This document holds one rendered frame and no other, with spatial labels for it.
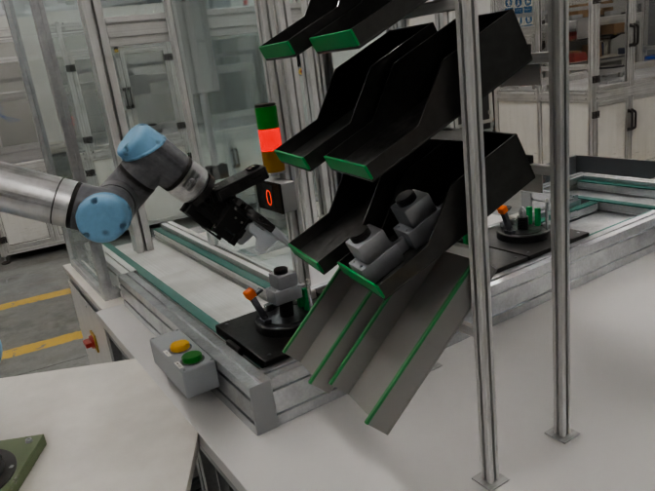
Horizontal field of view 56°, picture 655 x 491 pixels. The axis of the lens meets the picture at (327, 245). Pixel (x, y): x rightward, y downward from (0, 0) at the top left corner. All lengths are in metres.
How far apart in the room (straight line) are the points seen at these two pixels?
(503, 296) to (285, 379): 0.58
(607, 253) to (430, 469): 0.93
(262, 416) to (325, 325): 0.20
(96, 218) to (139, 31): 1.33
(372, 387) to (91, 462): 0.55
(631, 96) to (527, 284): 5.00
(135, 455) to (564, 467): 0.73
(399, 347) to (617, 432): 0.40
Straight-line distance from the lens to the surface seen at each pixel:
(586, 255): 1.72
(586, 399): 1.23
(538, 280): 1.57
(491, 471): 1.01
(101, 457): 1.25
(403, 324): 0.97
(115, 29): 2.22
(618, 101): 6.33
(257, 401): 1.15
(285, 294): 1.27
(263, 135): 1.42
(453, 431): 1.13
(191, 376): 1.24
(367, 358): 0.99
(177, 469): 1.15
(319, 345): 1.09
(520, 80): 0.98
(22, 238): 6.48
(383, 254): 0.85
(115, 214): 0.98
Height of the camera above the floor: 1.50
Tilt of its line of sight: 17 degrees down
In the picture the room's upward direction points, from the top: 7 degrees counter-clockwise
